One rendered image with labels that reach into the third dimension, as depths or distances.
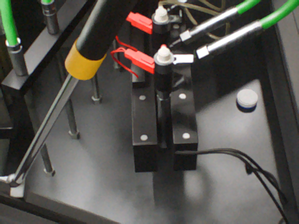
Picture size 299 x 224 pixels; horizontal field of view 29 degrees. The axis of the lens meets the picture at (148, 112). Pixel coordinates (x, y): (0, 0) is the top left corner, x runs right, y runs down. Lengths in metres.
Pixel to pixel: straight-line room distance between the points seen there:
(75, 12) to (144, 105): 0.18
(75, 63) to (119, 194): 0.69
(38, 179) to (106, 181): 0.12
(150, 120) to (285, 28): 0.34
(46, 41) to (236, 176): 0.41
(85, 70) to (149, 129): 0.57
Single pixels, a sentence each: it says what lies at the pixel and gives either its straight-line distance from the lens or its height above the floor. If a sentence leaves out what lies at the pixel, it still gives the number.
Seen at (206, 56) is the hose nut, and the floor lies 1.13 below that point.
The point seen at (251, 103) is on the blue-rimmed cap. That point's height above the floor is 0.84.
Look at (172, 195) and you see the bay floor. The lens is 1.02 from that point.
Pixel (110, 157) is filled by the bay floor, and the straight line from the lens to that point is 1.06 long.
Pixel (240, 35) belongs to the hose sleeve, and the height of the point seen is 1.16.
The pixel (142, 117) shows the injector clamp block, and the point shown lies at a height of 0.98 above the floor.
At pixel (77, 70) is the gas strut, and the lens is 0.34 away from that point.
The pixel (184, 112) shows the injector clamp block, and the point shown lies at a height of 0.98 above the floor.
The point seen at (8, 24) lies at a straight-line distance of 0.77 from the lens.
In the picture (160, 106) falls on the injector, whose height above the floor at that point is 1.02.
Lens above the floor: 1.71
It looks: 52 degrees down
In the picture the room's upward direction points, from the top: 2 degrees counter-clockwise
